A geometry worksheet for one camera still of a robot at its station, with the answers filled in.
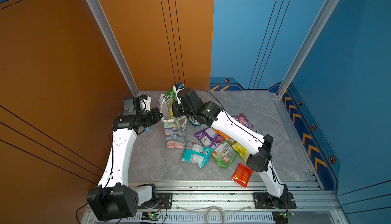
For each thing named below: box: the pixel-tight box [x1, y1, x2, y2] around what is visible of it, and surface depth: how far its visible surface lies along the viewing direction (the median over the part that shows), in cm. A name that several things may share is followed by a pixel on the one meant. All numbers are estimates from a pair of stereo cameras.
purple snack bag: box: [194, 127, 225, 150], surface depth 94 cm
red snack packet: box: [231, 162, 254, 188], surface depth 82 cm
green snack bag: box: [212, 140, 240, 169], surface depth 89 cm
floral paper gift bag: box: [158, 93, 188, 149], surface depth 82 cm
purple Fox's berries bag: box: [232, 112, 255, 129], surface depth 102 cm
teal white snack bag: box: [180, 141, 214, 169], surface depth 88 cm
